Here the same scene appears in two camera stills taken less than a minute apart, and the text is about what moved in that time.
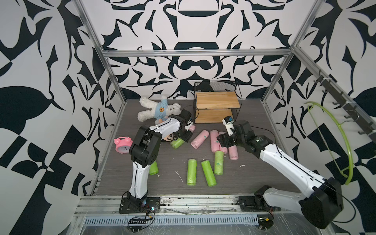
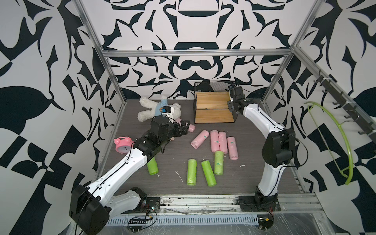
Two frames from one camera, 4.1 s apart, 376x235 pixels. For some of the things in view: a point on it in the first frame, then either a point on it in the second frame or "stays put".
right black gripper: (224, 138) -> (230, 102)
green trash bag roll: (209, 173) stays put
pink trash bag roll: (223, 149) stays put
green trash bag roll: (153, 168) stays put
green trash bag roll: (192, 172) stays put
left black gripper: (187, 136) -> (183, 129)
